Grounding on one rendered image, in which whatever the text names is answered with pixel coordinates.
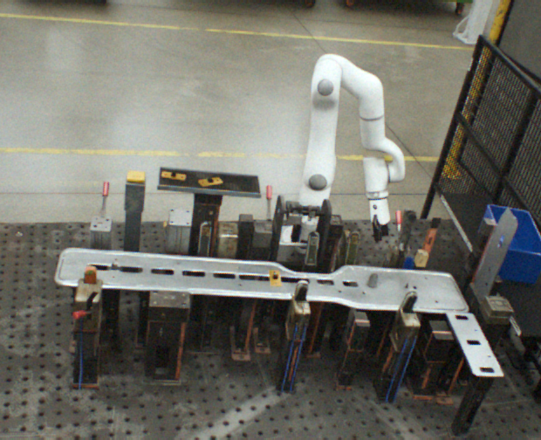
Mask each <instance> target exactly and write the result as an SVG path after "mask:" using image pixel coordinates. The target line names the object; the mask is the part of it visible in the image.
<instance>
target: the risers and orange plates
mask: <svg viewBox="0 0 541 440"><path fill-rule="evenodd" d="M290 303H291V302H288V306H287V310H286V312H285V316H284V323H283V327H282V331H281V333H280V336H279V339H280V345H281V349H282V345H283V341H284V335H285V331H286V330H285V329H286V328H285V322H286V320H287V315H288V312H289V307H290ZM350 308H351V307H348V306H343V305H341V304H339V306H338V310H337V312H336V316H335V320H334V322H333V326H332V331H331V332H330V336H329V342H330V346H331V350H332V351H339V349H340V346H341V341H342V338H343V335H344V331H345V329H346V323H347V320H348V317H349V311H350ZM187 332H188V323H186V328H185V335H184V342H183V350H182V352H185V350H186V339H187Z"/></svg>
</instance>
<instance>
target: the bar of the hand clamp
mask: <svg viewBox="0 0 541 440"><path fill-rule="evenodd" d="M415 213H416V211H415V210H413V209H404V214H403V218H402V221H401V228H400V232H399V236H398V239H397V244H396V245H397V252H396V255H398V253H399V249H400V246H401V243H403V244H404V245H403V248H404V251H403V252H402V254H403V255H404V256H406V252H407V246H408V242H409V238H410V235H411V230H412V227H413V223H414V221H415V220H416V215H415Z"/></svg>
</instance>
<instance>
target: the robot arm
mask: <svg viewBox="0 0 541 440"><path fill-rule="evenodd" d="M340 86H342V87H343V88H344V89H346V90H347V91H348V92H349V93H350V94H351V95H352V96H354V97H355V98H357V99H358V101H359V110H360V132H361V141H362V145H363V147H364V148H366V149H369V150H374V151H380V152H383V153H386V154H388V155H390V156H391V157H392V158H393V161H392V162H391V163H385V158H384V156H381V155H376V156H369V157H366V158H364V159H363V168H364V176H365V184H366V197H367V198H368V200H369V201H370V212H371V221H372V225H373V237H374V241H382V236H389V229H388V221H389V220H390V216H389V209H388V204H387V196H388V191H387V184H388V183H390V182H400V181H402V180H403V179H404V177H405V162H404V157H403V154H402V152H401V150H400V149H399V148H398V147H397V146H396V145H395V144H394V143H393V142H392V141H390V140H389V139H387V138H386V137H385V125H384V103H383V90H382V85H381V83H380V81H379V79H378V78H377V77H375V76H374V75H372V74H371V73H369V72H365V71H363V70H361V69H359V68H358V67H356V66H355V65H353V64H352V63H351V62H350V61H348V60H347V59H345V58H343V57H340V56H338V55H334V54H326V55H324V56H322V57H321V58H319V60H318V61H317V63H316V65H315V69H314V74H313V77H312V94H311V103H312V110H311V125H310V135H309V143H308V149H307V156H306V161H305V169H304V174H303V178H302V182H301V188H300V192H299V197H298V202H299V203H300V204H302V205H304V206H308V205H311V206H320V208H321V205H322V202H323V200H324V199H329V195H330V190H331V186H332V182H333V180H334V175H335V168H336V155H335V153H334V149H335V138H336V128H337V119H338V110H339V88H340ZM378 226H379V228H378ZM291 231H292V226H291V227H289V228H287V229H286V230H285V231H284V233H283V242H290V241H291Z"/></svg>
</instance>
